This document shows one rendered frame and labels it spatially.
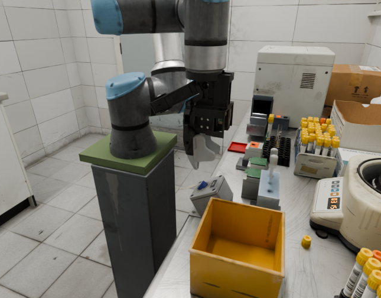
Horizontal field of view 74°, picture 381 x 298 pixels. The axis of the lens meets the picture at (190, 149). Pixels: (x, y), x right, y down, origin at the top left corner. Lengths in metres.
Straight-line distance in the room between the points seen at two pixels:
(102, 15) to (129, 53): 2.29
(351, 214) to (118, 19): 0.55
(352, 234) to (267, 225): 0.17
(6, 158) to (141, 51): 1.50
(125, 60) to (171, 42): 2.06
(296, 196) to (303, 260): 0.20
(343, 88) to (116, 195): 1.18
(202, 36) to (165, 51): 0.35
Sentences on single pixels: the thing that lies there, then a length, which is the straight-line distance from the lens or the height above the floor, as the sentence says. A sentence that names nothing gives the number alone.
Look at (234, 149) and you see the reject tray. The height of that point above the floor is 0.88.
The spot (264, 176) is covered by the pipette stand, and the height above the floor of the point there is 0.97.
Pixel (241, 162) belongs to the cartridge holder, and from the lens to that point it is 0.79.
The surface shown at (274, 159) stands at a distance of 0.51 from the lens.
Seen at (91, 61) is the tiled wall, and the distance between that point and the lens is 3.18.
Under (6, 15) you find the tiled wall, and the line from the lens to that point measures 2.85.
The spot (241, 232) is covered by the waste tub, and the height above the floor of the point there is 0.91.
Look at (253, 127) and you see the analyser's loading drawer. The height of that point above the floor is 0.93.
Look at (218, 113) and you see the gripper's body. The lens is 0.46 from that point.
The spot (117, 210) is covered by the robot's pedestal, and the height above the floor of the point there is 0.72.
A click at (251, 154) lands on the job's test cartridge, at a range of 0.75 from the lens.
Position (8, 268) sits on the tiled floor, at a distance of 1.93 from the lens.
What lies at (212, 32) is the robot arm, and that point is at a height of 1.26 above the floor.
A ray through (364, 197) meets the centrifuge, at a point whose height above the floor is 0.99.
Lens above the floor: 1.27
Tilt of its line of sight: 26 degrees down
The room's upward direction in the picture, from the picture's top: straight up
